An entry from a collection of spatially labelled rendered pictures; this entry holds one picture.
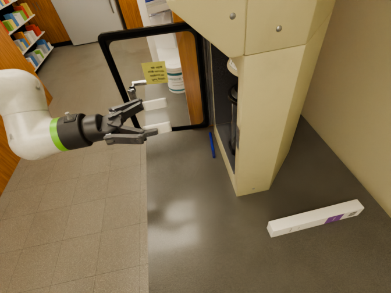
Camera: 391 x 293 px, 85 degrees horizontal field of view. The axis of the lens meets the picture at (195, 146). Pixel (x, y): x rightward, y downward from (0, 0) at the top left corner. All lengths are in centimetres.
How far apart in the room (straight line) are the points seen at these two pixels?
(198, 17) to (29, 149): 51
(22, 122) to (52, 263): 150
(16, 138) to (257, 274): 69
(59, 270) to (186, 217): 141
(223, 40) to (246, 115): 17
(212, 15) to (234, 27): 4
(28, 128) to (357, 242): 90
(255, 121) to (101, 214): 170
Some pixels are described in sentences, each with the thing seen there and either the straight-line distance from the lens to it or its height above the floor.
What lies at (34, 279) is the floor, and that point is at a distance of 207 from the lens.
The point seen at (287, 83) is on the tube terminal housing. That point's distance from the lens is 47.
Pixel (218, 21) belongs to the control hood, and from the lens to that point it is 37.
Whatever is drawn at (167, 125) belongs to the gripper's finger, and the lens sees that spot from 55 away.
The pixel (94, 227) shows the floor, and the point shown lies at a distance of 199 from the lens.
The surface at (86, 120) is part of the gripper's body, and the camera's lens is 62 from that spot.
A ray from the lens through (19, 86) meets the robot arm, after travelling 68.
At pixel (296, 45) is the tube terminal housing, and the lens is 44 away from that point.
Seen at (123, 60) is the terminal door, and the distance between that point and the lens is 75.
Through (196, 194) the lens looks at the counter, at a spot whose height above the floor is 94.
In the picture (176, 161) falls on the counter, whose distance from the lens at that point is 84.
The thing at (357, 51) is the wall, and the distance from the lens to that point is 85.
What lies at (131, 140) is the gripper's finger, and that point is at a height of 122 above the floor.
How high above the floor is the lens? 158
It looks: 46 degrees down
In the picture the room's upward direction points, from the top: 9 degrees counter-clockwise
